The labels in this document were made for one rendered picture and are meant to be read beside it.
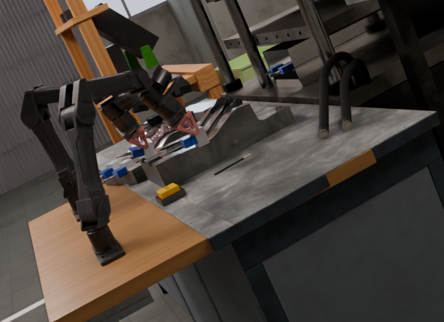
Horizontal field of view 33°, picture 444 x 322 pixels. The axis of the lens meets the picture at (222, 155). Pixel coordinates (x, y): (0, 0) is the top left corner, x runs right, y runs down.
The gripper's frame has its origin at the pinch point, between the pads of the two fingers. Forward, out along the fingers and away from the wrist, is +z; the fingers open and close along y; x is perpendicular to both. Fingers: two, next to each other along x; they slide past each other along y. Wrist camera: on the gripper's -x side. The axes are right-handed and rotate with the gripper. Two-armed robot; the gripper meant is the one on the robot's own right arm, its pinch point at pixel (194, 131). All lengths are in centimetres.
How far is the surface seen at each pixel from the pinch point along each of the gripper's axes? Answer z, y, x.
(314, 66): 43, 64, -62
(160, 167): 0.7, 10.3, 14.5
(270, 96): 40, 80, -44
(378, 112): 35, -27, -34
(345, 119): 26.9, -28.1, -26.0
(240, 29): 16, 97, -64
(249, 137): 19.1, 10.2, -11.3
